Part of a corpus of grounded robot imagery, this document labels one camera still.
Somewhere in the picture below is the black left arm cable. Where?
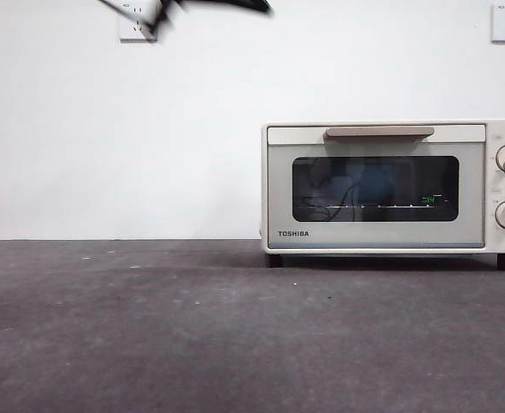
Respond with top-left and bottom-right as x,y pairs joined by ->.
98,0 -> 154,29

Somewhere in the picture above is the oven door with beige handle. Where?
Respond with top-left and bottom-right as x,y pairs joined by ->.
267,124 -> 487,250

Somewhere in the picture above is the blue ribbed bowl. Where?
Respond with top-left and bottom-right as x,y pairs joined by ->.
349,162 -> 394,204

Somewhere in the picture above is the cream Toshiba toaster oven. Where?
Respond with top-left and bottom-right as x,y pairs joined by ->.
260,120 -> 505,272

